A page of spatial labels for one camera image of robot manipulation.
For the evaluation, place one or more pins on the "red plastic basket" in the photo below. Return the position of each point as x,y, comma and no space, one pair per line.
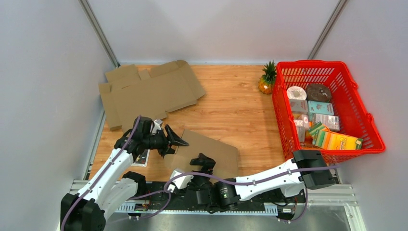
347,103

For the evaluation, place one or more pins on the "yellow orange snack box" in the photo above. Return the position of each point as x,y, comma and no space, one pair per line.
329,140

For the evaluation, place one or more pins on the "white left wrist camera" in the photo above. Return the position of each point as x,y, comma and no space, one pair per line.
156,126

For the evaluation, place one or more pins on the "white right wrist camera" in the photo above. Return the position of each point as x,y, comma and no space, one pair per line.
179,183

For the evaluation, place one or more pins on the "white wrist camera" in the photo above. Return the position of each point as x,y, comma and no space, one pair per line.
179,183
156,126

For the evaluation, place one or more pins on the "brown cardboard box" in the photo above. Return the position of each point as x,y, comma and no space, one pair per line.
225,155

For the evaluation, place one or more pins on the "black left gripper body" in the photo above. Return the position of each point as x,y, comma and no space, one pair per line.
159,142

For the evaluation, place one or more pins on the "brown chocolate donut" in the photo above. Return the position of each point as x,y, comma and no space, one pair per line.
318,92

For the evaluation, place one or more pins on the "grey slotted cable duct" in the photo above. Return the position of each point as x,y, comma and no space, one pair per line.
247,208

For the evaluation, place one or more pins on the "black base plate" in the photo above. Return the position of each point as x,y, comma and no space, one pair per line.
286,206

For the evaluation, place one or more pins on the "green striped box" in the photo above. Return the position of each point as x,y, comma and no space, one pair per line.
315,128

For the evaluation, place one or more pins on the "grey patterned carton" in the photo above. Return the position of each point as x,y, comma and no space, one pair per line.
332,122

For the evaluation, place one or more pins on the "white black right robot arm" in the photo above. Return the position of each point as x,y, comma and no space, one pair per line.
307,169

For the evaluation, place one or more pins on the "teal small carton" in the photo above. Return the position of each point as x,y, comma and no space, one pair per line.
323,108

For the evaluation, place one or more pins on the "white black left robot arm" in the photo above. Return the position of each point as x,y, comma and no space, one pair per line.
93,204

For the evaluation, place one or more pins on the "pink grey small carton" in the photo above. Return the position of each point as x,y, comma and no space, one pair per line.
298,106

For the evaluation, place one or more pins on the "black star packet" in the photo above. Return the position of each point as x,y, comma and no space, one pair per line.
142,160

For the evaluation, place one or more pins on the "small pineapple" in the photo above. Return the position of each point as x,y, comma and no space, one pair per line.
267,80

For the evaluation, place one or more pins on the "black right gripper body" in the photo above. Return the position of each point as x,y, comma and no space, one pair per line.
200,183

